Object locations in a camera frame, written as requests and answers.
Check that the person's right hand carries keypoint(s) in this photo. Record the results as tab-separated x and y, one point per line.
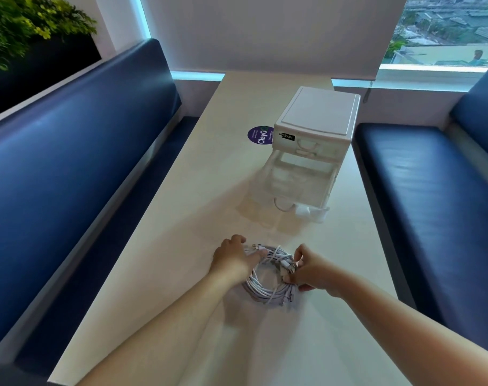
318	273

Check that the person's left hand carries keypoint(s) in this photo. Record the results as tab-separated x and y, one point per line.
232	261

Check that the white mini drawer cabinet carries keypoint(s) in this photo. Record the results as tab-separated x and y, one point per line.
320	108

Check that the person's left forearm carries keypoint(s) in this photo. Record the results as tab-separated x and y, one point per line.
155	341

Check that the person's right forearm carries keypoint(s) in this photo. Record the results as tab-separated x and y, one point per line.
412	337

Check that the black planter box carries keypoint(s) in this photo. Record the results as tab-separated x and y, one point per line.
47	76

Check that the white table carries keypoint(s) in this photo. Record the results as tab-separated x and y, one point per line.
195	196

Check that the round purple sticker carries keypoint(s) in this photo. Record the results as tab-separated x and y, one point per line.
260	135

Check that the blue padded bench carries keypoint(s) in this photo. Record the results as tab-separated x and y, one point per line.
67	176
428	196

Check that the white roller blind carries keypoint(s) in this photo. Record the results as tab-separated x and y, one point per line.
268	32

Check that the glass window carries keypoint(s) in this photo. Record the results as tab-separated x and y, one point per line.
445	32

